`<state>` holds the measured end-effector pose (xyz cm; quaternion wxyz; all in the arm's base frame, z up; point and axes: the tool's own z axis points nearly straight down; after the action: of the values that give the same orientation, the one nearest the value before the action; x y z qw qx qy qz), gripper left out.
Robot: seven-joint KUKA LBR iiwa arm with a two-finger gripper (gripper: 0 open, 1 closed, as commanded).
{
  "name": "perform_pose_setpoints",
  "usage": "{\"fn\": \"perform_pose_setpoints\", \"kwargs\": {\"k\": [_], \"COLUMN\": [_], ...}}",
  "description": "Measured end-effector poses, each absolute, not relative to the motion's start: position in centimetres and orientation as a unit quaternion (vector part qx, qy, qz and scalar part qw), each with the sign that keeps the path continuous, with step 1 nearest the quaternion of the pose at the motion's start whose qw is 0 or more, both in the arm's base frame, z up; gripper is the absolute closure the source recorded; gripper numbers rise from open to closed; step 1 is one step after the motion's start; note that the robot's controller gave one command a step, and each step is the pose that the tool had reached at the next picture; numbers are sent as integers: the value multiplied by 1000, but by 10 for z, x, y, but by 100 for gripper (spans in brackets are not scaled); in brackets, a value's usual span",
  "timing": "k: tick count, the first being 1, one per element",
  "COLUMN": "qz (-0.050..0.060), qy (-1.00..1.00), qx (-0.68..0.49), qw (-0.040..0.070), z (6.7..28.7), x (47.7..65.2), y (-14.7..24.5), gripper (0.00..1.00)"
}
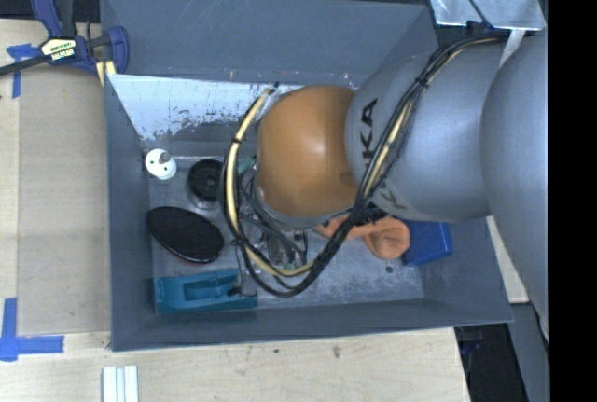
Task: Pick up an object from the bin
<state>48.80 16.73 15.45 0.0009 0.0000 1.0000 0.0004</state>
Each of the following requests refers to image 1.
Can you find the white round knob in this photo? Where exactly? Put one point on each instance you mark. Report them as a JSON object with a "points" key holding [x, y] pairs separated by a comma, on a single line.
{"points": [[159, 164]]}

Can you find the black oval brush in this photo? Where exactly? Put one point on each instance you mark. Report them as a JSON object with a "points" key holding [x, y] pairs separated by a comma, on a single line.
{"points": [[184, 234]]}

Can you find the pale wood flat board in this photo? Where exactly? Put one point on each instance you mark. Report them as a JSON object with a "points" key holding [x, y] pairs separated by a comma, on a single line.
{"points": [[60, 204]]}

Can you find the blue sponge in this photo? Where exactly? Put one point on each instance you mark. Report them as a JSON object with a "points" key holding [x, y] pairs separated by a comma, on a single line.
{"points": [[428, 245]]}

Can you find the teal plastic box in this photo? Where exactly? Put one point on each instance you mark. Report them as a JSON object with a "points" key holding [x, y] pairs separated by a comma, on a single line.
{"points": [[200, 300]]}

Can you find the grey metal bin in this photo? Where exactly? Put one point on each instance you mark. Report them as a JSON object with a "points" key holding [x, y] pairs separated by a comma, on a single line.
{"points": [[261, 41]]}

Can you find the black round lid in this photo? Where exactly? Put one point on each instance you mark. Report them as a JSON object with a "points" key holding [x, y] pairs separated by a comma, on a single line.
{"points": [[204, 178]]}

